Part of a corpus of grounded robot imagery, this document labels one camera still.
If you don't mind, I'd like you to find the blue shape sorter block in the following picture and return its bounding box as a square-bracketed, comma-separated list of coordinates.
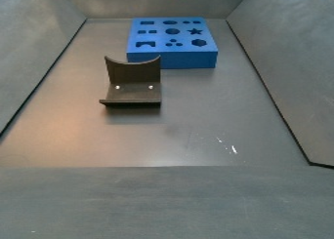
[127, 17, 218, 69]

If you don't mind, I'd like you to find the black curved holder stand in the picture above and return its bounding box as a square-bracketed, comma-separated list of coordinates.
[99, 57, 161, 106]

